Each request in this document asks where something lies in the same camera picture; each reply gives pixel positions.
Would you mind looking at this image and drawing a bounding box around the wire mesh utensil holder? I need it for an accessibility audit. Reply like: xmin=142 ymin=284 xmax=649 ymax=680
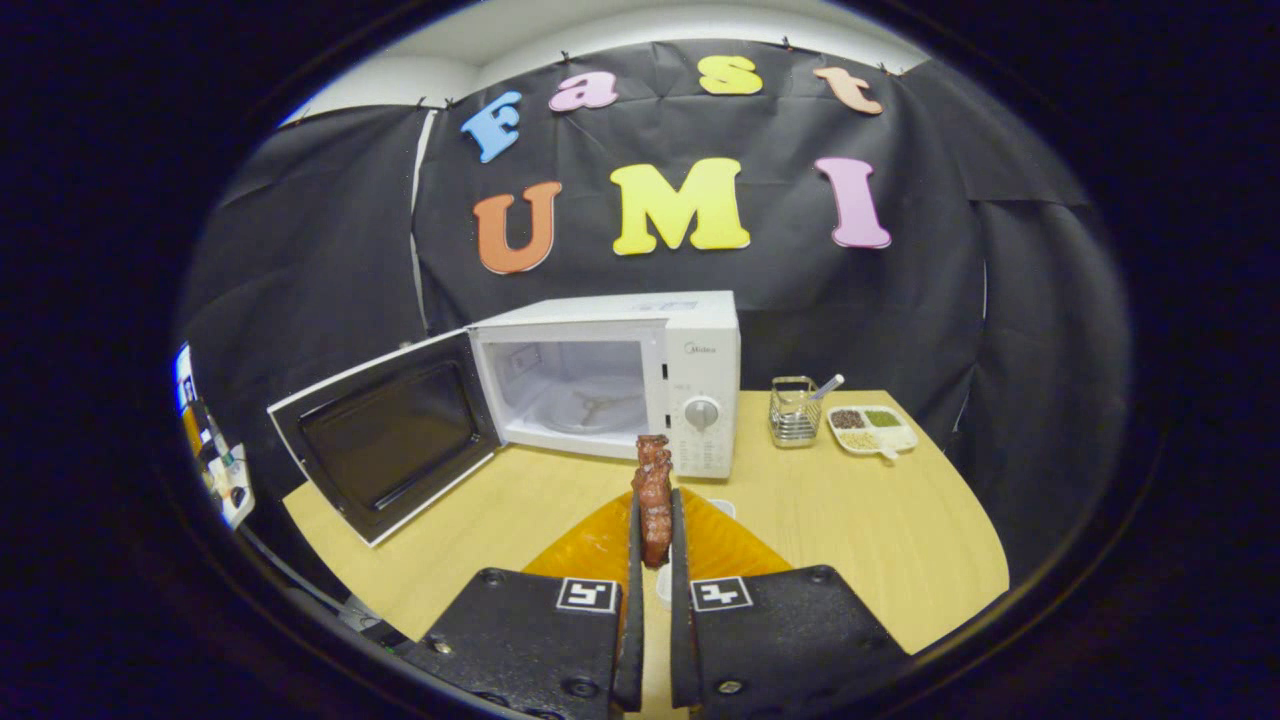
xmin=768 ymin=376 xmax=821 ymax=448

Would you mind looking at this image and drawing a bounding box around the white rectangular tray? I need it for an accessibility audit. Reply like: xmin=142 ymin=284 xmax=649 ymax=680
xmin=655 ymin=498 xmax=738 ymax=613

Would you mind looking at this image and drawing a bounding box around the white divided condiment dish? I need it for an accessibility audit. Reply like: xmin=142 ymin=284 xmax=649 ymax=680
xmin=826 ymin=404 xmax=919 ymax=461

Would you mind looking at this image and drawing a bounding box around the brown meat piece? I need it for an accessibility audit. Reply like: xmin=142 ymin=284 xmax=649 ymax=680
xmin=630 ymin=434 xmax=675 ymax=569

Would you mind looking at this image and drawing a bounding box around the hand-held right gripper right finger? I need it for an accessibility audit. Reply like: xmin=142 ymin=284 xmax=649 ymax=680
xmin=668 ymin=487 xmax=913 ymax=719

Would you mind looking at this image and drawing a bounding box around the white microwave oven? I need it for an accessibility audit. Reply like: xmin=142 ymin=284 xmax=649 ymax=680
xmin=267 ymin=290 xmax=743 ymax=548

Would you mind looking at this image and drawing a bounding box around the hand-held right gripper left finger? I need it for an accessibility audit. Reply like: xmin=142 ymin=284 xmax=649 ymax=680
xmin=405 ymin=490 xmax=646 ymax=719

